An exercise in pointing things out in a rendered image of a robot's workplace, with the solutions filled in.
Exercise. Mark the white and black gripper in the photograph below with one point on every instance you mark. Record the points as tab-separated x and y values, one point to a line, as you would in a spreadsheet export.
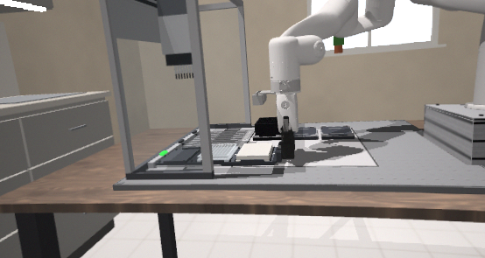
287	124

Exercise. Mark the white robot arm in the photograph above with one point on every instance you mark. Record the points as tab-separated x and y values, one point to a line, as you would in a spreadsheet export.
287	54

